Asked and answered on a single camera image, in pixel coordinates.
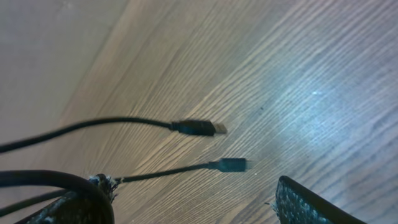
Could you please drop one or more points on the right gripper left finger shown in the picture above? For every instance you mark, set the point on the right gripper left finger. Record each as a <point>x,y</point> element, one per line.
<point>71,208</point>

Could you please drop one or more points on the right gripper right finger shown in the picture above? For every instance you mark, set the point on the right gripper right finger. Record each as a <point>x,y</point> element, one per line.
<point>295,204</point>

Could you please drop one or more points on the black USB cable short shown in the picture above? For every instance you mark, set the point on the black USB cable short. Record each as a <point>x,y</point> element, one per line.
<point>222,165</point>

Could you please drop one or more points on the black USB cable long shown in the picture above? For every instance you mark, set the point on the black USB cable long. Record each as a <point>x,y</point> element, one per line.
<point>192,127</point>

